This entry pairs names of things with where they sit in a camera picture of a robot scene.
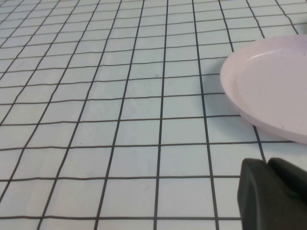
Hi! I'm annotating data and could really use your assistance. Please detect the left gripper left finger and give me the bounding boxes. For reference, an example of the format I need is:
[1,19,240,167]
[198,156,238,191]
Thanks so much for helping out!
[236,157,307,230]

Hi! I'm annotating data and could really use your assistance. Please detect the pink round plate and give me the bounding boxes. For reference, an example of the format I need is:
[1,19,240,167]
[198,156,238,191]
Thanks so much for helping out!
[220,34,307,145]

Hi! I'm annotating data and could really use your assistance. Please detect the white grid tablecloth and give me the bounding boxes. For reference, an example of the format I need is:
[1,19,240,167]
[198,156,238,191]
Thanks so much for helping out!
[0,0,307,230]

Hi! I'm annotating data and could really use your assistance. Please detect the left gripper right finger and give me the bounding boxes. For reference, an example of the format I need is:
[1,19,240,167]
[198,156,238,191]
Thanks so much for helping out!
[267,157,307,206]

